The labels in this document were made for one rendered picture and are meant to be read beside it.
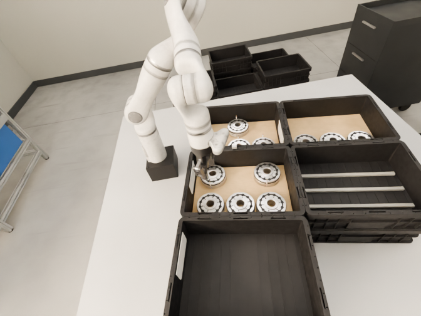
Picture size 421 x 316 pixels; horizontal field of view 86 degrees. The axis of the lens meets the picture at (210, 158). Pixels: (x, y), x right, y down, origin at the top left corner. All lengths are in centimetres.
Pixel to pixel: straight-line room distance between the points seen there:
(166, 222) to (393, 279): 84
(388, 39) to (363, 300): 178
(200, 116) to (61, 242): 183
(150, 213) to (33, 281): 129
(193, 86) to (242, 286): 58
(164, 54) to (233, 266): 71
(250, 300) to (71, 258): 157
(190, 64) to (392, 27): 181
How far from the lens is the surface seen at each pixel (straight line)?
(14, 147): 275
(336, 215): 80
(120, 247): 108
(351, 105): 128
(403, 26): 227
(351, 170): 106
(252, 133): 113
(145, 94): 88
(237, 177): 96
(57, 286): 207
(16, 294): 226
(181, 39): 63
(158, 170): 113
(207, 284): 79
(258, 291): 78
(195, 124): 58
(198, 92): 53
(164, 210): 108
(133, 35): 396
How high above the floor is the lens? 159
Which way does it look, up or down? 47 degrees down
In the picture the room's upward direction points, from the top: 11 degrees counter-clockwise
